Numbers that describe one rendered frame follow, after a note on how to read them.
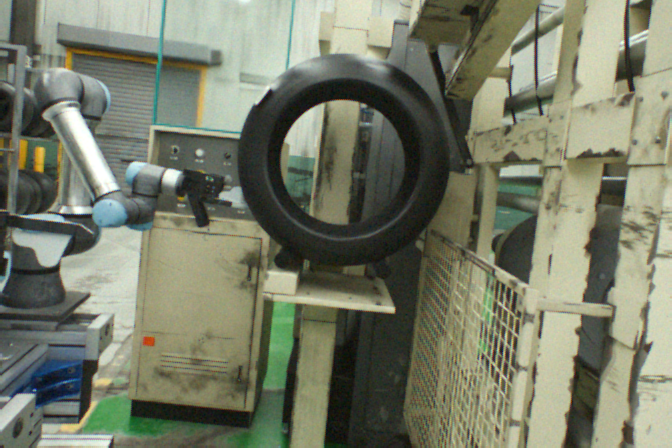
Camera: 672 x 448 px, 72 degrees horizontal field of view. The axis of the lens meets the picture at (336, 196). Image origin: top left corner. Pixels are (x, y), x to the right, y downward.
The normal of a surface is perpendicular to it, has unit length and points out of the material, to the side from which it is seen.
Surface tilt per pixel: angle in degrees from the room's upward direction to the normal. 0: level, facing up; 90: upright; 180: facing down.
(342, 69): 80
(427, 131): 85
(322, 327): 90
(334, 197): 90
